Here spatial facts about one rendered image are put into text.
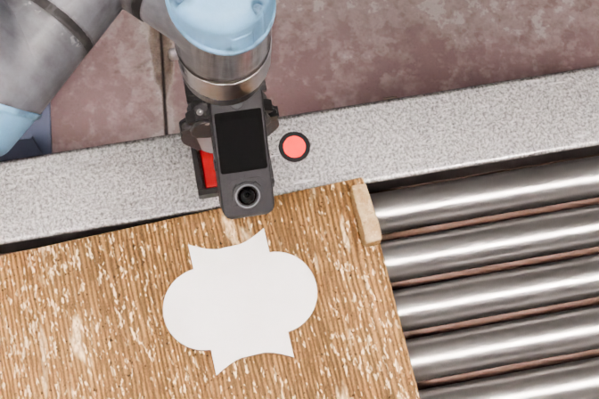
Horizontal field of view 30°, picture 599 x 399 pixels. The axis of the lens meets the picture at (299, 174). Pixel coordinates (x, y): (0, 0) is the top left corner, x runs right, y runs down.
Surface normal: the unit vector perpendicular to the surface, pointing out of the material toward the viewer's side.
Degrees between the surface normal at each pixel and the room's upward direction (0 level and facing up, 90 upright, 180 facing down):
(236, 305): 0
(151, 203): 0
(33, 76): 48
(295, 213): 0
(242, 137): 31
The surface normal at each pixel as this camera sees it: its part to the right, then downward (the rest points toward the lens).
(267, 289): 0.05, -0.25
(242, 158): 0.18, 0.26
